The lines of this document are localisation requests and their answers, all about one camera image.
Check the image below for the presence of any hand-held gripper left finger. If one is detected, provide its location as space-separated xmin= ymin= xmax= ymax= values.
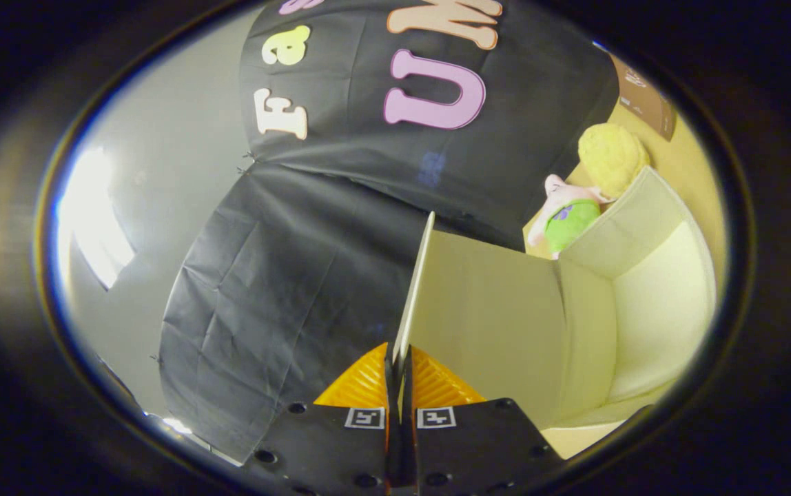
xmin=240 ymin=342 xmax=397 ymax=496

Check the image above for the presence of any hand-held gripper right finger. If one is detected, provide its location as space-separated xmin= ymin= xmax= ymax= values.
xmin=399 ymin=344 xmax=565 ymax=496

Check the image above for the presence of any black backdrop cloth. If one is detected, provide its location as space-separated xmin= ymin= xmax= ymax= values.
xmin=158 ymin=0 xmax=620 ymax=462

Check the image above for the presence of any pink and green plush toy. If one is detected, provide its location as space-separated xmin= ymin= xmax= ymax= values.
xmin=526 ymin=174 xmax=606 ymax=260

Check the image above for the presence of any yellow round plush toy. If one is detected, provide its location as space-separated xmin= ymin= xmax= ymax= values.
xmin=578 ymin=123 xmax=651 ymax=200

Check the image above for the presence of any ceiling light panel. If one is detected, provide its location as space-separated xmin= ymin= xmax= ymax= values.
xmin=58 ymin=147 xmax=136 ymax=290

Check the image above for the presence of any brown cover book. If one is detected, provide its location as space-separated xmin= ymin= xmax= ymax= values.
xmin=608 ymin=54 xmax=677 ymax=142

